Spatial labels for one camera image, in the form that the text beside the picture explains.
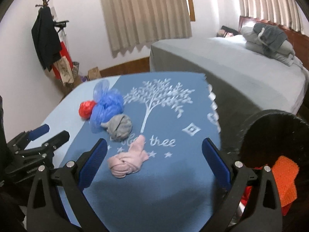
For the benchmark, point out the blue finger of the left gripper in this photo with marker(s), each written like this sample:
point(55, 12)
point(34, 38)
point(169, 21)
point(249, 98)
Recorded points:
point(38, 132)
point(58, 140)

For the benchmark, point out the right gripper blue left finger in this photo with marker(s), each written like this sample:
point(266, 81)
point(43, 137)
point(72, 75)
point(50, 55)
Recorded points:
point(89, 162)

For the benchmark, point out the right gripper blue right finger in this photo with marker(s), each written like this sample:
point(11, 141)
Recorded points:
point(217, 162)

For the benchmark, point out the black trash bin bag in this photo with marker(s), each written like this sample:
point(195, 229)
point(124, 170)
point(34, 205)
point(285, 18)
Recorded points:
point(265, 136)

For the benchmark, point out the pink knotted cloth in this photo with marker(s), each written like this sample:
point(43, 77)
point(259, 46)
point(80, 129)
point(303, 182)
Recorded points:
point(129, 162)

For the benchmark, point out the red shiny wrapper ball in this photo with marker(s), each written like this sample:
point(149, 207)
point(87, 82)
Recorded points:
point(85, 109)

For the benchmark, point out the grey knotted cloth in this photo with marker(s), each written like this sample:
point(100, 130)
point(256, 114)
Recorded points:
point(118, 127)

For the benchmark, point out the blue plastic bag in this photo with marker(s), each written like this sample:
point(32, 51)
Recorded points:
point(109, 102)

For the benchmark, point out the beige tote bag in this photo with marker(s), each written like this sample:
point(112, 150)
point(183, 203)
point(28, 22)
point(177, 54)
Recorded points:
point(63, 68)

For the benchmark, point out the blue tree-print tablecloth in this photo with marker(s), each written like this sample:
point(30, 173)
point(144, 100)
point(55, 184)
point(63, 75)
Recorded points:
point(175, 188)

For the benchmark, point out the brown paper bag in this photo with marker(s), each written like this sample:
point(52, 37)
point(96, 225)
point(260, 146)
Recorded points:
point(94, 74)

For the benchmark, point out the red hanging bag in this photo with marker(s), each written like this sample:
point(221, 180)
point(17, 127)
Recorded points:
point(63, 52)

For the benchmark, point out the grey bed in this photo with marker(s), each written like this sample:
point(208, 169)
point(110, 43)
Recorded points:
point(243, 81)

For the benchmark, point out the wooden coat rack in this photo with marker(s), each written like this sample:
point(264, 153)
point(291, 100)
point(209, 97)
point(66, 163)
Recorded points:
point(45, 3)

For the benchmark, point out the grey pillow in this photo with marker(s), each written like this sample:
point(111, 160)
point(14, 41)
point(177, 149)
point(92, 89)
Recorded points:
point(286, 53)

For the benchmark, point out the plush toy on bed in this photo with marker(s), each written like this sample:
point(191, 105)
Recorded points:
point(225, 32)

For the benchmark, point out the dark grey folded clothes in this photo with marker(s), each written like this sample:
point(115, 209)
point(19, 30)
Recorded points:
point(271, 37)

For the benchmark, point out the beige curtain left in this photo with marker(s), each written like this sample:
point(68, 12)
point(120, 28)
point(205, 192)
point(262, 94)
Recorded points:
point(130, 23)

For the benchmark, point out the beige curtain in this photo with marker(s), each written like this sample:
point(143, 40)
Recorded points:
point(281, 12)
point(130, 23)

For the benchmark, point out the beige curtain right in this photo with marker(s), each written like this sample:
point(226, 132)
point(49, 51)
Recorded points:
point(281, 12)

